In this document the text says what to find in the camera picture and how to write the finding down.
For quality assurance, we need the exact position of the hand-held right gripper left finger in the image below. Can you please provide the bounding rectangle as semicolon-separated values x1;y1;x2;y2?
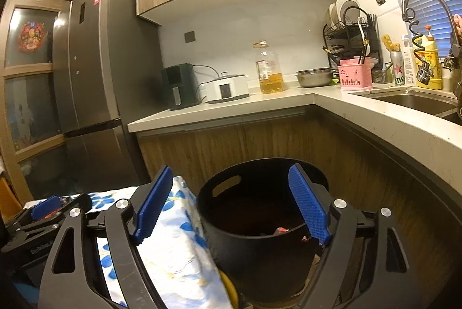
38;165;174;309

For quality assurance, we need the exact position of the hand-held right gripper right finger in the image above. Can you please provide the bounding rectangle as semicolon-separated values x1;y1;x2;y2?
288;164;421;309

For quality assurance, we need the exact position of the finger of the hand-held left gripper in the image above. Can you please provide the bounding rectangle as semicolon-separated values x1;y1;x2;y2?
30;196;64;221
59;193;93;220

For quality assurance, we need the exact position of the black trash bin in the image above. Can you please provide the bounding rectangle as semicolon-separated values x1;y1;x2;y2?
197;158;330;304

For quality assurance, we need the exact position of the orange chair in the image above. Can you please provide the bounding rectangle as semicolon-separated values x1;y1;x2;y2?
0;177;18;215

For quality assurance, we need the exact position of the blue floral tablecloth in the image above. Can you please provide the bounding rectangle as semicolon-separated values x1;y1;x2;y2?
34;176;235;309

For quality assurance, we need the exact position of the wooden base cabinet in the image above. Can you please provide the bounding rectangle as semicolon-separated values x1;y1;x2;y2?
136;107;462;309

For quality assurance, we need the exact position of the beige stone countertop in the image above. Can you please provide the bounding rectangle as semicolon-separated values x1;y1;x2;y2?
128;83;462;219

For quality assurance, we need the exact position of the yellow plastic object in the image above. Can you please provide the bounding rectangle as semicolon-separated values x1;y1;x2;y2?
220;271;239;309

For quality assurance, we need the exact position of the black air fryer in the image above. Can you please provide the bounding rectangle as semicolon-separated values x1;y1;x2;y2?
161;62;203;111

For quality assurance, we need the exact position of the wooden glass panel door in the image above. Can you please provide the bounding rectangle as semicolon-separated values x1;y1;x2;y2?
0;0;80;208

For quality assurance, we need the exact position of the stainless steel bowl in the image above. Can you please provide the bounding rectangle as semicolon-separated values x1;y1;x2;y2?
293;68;334;88

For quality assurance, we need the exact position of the dark steel refrigerator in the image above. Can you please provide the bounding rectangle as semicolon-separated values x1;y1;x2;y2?
52;0;163;197

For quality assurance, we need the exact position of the pink utensil holder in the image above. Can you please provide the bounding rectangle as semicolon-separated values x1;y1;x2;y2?
338;58;373;91

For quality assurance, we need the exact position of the white electric cooker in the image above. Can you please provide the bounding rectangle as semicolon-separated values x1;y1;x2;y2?
200;71;250;104

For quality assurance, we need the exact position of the cooking oil bottle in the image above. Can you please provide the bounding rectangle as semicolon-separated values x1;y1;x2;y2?
253;41;286;95

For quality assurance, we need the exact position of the steel kitchen sink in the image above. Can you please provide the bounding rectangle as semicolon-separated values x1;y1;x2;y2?
355;88;462;125

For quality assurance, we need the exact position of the drink can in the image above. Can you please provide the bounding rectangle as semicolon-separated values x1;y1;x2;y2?
390;51;405;86

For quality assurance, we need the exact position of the round floral door decoration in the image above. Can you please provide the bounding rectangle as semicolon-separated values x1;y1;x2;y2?
17;20;47;52

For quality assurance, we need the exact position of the white bottle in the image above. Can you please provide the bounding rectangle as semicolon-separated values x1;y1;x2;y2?
401;34;419;87

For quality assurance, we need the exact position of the yellow scrubber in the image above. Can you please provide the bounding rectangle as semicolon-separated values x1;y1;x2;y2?
382;34;402;52

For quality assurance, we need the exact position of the dark chopsticks bundle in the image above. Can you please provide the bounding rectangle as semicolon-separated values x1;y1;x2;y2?
366;14;378;57

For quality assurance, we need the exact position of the yellow detergent bottle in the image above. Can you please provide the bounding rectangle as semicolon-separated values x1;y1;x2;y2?
420;25;443;90

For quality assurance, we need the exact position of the white plate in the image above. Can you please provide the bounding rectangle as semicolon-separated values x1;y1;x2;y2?
327;3;338;29
335;0;359;24

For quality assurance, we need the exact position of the pink cloth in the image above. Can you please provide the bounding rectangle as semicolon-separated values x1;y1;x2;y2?
451;13;462;42

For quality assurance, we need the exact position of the black power cable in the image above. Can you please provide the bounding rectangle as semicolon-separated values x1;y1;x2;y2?
193;65;221;87

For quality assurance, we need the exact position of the black wire dish rack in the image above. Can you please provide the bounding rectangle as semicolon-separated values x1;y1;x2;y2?
322;5;383;82

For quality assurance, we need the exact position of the coiled black sprayer hose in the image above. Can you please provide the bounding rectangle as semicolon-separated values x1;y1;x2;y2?
402;7;435;86

